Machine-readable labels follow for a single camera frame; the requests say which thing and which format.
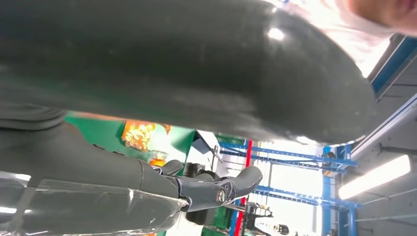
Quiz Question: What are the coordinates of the clear plastic film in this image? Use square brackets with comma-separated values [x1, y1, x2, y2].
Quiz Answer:
[0, 179, 190, 236]

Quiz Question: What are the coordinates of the yellow plastic sheet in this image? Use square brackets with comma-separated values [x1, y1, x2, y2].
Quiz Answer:
[121, 119, 172, 152]

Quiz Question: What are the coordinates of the dark tablet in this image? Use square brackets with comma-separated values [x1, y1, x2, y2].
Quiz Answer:
[190, 130, 214, 157]

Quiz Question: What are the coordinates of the green plastic crate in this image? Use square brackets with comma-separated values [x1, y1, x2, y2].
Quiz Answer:
[202, 205, 236, 236]

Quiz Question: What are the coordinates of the red metal beam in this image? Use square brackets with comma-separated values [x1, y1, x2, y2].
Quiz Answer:
[233, 140, 253, 236]

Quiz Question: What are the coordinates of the white humanoid robot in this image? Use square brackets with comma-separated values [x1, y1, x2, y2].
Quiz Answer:
[242, 202, 300, 236]

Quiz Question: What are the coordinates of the blue metal rack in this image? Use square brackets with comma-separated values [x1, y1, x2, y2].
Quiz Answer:
[218, 140, 362, 236]

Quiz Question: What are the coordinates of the ceiling light strip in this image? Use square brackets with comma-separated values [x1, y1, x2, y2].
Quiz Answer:
[338, 154, 412, 200]

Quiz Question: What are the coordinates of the person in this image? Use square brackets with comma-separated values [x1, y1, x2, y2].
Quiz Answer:
[270, 0, 417, 79]

